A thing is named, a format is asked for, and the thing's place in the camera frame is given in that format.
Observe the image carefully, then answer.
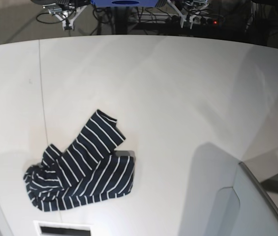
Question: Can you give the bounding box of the blue plastic bin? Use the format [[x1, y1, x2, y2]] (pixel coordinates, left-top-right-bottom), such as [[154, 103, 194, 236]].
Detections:
[[91, 0, 158, 7]]

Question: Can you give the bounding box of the navy white striped t-shirt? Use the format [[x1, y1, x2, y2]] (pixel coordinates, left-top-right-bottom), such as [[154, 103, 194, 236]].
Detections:
[[23, 110, 135, 212]]

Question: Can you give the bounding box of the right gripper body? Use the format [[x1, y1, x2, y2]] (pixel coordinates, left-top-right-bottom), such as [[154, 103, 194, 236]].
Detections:
[[48, 6, 86, 31]]

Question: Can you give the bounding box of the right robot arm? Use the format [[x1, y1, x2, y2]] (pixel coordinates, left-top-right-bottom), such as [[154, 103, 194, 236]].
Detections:
[[31, 0, 91, 31]]

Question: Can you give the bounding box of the power strip with red light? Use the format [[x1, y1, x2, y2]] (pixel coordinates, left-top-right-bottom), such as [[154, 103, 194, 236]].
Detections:
[[171, 14, 226, 27]]

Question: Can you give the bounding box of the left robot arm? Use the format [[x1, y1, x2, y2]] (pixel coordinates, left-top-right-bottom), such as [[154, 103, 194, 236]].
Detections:
[[167, 0, 209, 29]]

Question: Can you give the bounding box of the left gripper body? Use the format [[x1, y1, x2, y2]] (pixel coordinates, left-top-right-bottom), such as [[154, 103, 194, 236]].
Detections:
[[170, 2, 209, 29]]

